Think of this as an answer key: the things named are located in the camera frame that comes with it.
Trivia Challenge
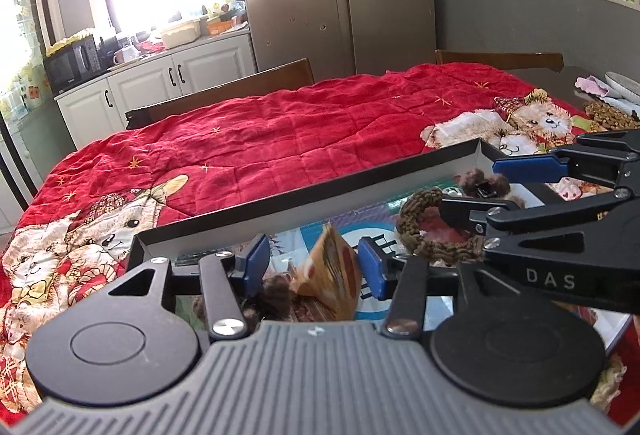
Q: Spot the white storage box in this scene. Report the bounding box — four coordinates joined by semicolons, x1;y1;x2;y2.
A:
160;19;202;50

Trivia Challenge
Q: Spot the black rimmed shallow tray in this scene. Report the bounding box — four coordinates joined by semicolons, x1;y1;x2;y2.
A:
127;138;636;356

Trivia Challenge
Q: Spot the dark brown fuzzy ball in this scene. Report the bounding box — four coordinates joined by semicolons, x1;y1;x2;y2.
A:
452;168;523;208

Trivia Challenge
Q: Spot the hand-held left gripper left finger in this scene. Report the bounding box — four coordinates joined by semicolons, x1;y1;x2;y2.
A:
107;235;271;341

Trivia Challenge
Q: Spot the black kettle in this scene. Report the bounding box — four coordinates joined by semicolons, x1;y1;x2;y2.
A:
97;35;121;68

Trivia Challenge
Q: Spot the white plate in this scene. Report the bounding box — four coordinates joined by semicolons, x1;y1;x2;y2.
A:
605;72;640;103

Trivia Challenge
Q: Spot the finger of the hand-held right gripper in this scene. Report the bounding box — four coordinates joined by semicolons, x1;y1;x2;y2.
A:
440;194;516;236
492;130;640;196

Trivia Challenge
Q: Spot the pink crinkled paper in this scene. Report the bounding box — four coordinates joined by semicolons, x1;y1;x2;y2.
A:
575;76;612;98

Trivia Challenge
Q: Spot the red bear printed blanket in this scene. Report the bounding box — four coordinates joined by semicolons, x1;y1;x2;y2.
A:
0;62;640;416

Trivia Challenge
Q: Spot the olive braided scrunchie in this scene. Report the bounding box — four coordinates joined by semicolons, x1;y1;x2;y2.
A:
396;188;486;266

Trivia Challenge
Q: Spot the orange snack packet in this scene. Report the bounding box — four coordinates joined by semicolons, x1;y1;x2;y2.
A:
290;222;363;321

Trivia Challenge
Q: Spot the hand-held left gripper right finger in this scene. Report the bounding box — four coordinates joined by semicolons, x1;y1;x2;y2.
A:
357;237;503;340

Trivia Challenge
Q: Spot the black microwave oven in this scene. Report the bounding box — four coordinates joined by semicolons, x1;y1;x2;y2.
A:
42;35;101;93

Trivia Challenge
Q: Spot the brown wooden chair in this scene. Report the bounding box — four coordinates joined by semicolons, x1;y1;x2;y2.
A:
435;49;565;73

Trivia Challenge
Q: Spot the dark brown fuzzy hair tie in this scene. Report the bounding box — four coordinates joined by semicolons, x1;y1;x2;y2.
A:
247;272;302;322

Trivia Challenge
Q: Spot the white kitchen cabinet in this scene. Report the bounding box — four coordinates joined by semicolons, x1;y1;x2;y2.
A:
54;32;258;151

